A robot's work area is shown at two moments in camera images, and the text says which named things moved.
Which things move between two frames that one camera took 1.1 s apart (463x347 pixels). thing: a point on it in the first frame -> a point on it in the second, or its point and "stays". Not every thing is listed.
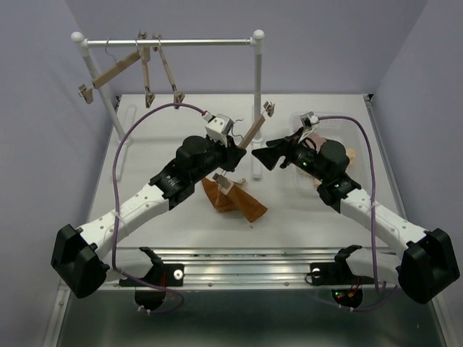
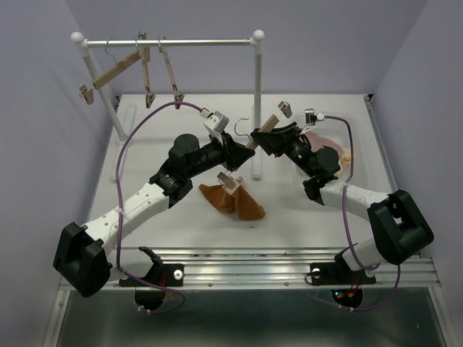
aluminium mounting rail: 253,268 stays
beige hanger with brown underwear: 223,183 -> 230,183
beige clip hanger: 144,50 stays
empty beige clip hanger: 87,92 stays
